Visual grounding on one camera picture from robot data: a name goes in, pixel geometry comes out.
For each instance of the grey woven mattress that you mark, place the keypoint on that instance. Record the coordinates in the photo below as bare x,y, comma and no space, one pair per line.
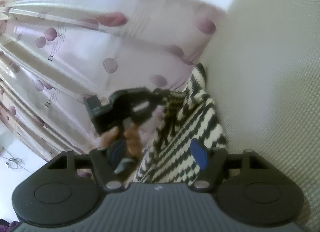
263,72

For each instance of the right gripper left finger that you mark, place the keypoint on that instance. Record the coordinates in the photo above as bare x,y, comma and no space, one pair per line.
69,187

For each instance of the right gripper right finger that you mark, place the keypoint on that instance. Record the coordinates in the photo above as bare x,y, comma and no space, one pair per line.
246,186

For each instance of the black white striped knit garment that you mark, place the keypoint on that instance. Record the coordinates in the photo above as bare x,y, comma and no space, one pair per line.
187,114

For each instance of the person's left hand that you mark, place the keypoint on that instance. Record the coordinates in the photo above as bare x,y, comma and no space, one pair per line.
131,135

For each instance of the pink patterned curtain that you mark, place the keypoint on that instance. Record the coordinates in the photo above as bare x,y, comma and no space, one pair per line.
54,53

